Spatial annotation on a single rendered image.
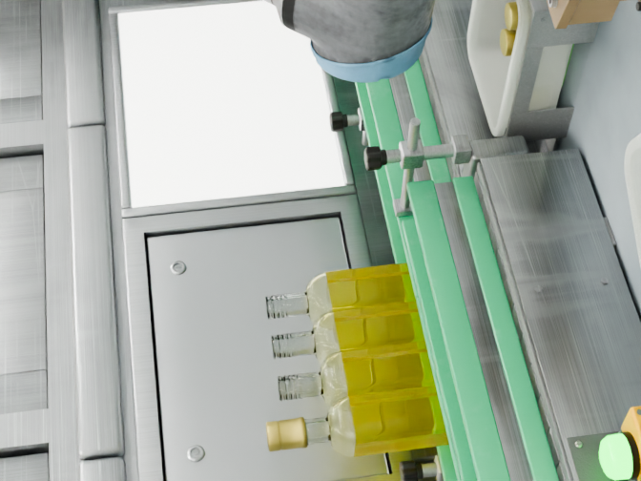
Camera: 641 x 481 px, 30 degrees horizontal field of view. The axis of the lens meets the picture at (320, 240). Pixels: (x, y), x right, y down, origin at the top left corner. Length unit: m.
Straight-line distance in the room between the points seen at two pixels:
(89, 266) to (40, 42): 0.49
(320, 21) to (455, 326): 0.36
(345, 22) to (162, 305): 0.60
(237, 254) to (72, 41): 0.50
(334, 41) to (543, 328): 0.38
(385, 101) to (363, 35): 0.47
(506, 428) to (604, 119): 0.37
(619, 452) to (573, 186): 0.37
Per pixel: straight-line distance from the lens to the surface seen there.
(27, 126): 1.89
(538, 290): 1.32
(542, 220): 1.38
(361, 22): 1.16
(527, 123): 1.48
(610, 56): 1.35
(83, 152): 1.81
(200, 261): 1.67
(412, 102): 1.63
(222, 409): 1.55
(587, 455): 1.24
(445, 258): 1.36
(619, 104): 1.34
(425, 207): 1.40
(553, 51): 1.40
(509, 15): 1.49
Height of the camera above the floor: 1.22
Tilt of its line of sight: 6 degrees down
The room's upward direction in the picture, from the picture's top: 96 degrees counter-clockwise
